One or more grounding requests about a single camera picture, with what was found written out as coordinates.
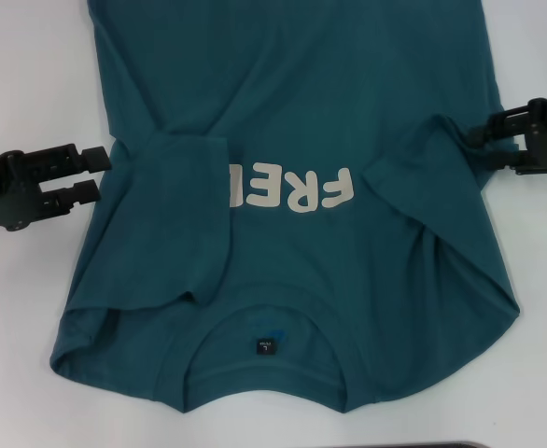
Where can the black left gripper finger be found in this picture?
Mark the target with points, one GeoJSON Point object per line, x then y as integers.
{"type": "Point", "coordinates": [73, 196]}
{"type": "Point", "coordinates": [75, 158]}

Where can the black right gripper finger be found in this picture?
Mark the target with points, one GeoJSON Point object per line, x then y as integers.
{"type": "Point", "coordinates": [497, 130]}
{"type": "Point", "coordinates": [509, 162]}

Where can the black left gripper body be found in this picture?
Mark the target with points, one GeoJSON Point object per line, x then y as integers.
{"type": "Point", "coordinates": [0, 193]}

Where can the teal t-shirt with FREE print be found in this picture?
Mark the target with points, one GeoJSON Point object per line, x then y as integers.
{"type": "Point", "coordinates": [278, 93]}

